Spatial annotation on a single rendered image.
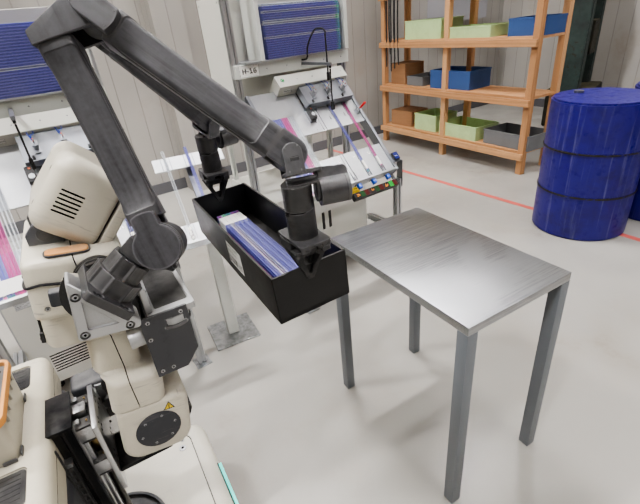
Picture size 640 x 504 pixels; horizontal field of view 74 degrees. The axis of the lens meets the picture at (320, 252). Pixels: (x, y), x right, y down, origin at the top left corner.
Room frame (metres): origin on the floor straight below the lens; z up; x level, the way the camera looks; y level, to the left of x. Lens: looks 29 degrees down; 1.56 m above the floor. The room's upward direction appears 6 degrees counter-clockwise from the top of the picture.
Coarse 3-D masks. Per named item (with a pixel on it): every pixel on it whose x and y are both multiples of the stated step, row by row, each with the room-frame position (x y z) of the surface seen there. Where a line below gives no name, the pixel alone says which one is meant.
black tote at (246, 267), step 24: (216, 192) 1.23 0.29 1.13; (240, 192) 1.27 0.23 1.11; (216, 216) 1.23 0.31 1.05; (264, 216) 1.16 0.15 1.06; (216, 240) 1.04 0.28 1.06; (240, 264) 0.87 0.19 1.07; (312, 264) 0.74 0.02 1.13; (336, 264) 0.76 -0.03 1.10; (264, 288) 0.75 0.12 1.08; (288, 288) 0.71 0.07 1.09; (312, 288) 0.74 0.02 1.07; (336, 288) 0.76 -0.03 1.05; (288, 312) 0.71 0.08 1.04
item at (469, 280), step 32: (384, 224) 1.56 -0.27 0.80; (416, 224) 1.53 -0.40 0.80; (448, 224) 1.50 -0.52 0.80; (352, 256) 1.36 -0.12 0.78; (384, 256) 1.30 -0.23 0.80; (416, 256) 1.28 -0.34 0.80; (448, 256) 1.26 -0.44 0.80; (480, 256) 1.23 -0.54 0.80; (512, 256) 1.21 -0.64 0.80; (416, 288) 1.08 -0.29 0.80; (448, 288) 1.07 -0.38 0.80; (480, 288) 1.05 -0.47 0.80; (512, 288) 1.03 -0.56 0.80; (544, 288) 1.02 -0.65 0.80; (416, 320) 1.65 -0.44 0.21; (448, 320) 0.94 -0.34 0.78; (480, 320) 0.90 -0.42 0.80; (544, 320) 1.09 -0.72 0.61; (352, 352) 1.47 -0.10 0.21; (544, 352) 1.07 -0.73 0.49; (352, 384) 1.47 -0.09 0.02; (544, 384) 1.08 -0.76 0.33; (448, 448) 0.90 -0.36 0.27; (448, 480) 0.89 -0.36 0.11
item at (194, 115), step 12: (108, 48) 0.94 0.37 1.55; (120, 60) 0.99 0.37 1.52; (132, 72) 1.02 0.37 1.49; (144, 72) 1.03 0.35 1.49; (156, 84) 1.06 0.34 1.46; (168, 96) 1.09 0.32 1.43; (180, 108) 1.12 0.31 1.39; (192, 108) 1.14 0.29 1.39; (192, 120) 1.15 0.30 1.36; (204, 120) 1.17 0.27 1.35
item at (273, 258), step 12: (228, 216) 1.19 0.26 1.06; (240, 216) 1.18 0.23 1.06; (228, 228) 1.10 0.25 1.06; (240, 228) 1.09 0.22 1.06; (252, 228) 1.08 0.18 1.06; (240, 240) 1.02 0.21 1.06; (252, 240) 1.01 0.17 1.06; (264, 240) 1.00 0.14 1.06; (252, 252) 0.95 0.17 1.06; (264, 252) 0.93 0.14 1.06; (276, 252) 0.92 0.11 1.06; (264, 264) 0.88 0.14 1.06; (276, 264) 0.87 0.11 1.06; (288, 264) 0.86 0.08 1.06; (276, 276) 0.82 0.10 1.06
